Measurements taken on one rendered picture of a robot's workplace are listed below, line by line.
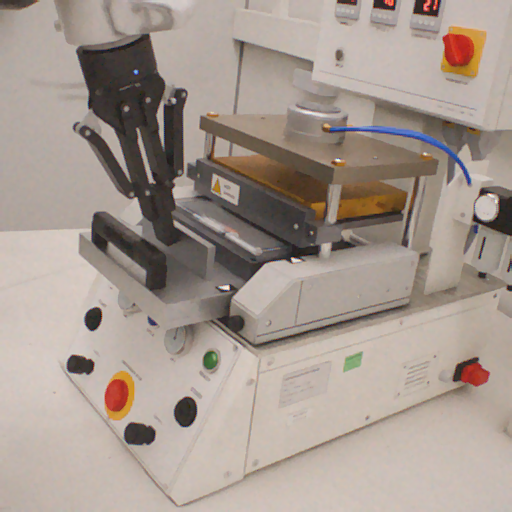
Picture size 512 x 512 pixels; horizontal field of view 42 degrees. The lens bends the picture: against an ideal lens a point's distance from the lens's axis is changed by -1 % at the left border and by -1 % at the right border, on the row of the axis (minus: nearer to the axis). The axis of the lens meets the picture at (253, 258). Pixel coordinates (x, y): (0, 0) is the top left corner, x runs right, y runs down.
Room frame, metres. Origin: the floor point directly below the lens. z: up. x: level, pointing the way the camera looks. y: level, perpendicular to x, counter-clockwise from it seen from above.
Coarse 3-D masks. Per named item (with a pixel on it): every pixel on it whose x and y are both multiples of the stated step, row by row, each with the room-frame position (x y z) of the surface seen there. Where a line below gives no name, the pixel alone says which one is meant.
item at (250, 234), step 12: (180, 204) 0.84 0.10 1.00; (192, 204) 0.85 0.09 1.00; (204, 204) 0.85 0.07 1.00; (216, 204) 0.86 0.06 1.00; (204, 216) 0.81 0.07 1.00; (216, 216) 0.81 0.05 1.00; (228, 216) 0.82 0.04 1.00; (228, 228) 0.77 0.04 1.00; (240, 228) 0.78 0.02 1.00; (252, 228) 0.78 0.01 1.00; (240, 240) 0.74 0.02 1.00; (252, 240) 0.74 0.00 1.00; (264, 240) 0.75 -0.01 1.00; (276, 240) 0.75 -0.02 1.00
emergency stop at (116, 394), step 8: (112, 384) 0.71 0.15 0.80; (120, 384) 0.70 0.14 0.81; (112, 392) 0.70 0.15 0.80; (120, 392) 0.69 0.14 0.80; (128, 392) 0.70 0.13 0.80; (104, 400) 0.70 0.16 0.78; (112, 400) 0.69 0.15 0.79; (120, 400) 0.69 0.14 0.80; (112, 408) 0.69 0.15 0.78; (120, 408) 0.69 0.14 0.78
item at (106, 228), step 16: (96, 224) 0.74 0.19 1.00; (112, 224) 0.72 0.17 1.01; (96, 240) 0.75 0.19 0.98; (112, 240) 0.71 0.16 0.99; (128, 240) 0.68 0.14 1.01; (144, 240) 0.68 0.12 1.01; (128, 256) 0.68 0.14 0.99; (144, 256) 0.65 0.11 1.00; (160, 256) 0.65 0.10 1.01; (160, 272) 0.65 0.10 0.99; (160, 288) 0.65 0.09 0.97
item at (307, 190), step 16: (224, 160) 0.89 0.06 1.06; (240, 160) 0.90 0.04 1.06; (256, 160) 0.91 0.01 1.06; (272, 160) 0.92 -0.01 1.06; (256, 176) 0.83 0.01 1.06; (272, 176) 0.84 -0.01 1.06; (288, 176) 0.85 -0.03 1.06; (304, 176) 0.86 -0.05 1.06; (288, 192) 0.77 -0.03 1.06; (304, 192) 0.78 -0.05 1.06; (320, 192) 0.79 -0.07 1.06; (352, 192) 0.81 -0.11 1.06; (368, 192) 0.82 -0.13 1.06; (384, 192) 0.83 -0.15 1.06; (400, 192) 0.84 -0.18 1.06; (320, 208) 0.75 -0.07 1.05; (352, 208) 0.78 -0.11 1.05; (368, 208) 0.80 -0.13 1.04; (384, 208) 0.80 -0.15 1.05; (400, 208) 0.84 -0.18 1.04; (352, 224) 0.79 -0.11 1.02; (368, 224) 0.81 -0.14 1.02
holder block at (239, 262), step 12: (180, 216) 0.82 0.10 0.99; (192, 228) 0.79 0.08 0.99; (204, 228) 0.79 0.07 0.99; (216, 240) 0.75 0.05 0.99; (216, 252) 0.75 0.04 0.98; (228, 252) 0.73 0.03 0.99; (240, 252) 0.72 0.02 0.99; (300, 252) 0.75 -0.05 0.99; (312, 252) 0.75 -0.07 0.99; (228, 264) 0.73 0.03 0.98; (240, 264) 0.71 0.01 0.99; (252, 264) 0.69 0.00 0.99; (240, 276) 0.71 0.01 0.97; (252, 276) 0.70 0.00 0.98
